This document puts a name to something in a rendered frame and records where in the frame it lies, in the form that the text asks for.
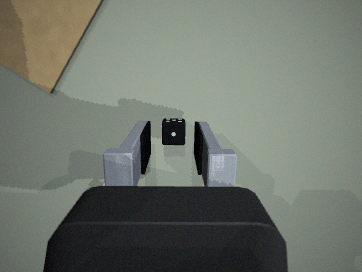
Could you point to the black die with white pips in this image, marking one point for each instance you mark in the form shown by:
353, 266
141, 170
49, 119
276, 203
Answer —
173, 131

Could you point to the tan mat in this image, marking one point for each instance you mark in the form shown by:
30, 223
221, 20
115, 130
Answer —
38, 38

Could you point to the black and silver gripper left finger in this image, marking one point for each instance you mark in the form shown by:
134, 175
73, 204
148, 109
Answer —
123, 166

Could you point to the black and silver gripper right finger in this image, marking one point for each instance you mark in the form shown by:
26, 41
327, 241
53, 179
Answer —
217, 165

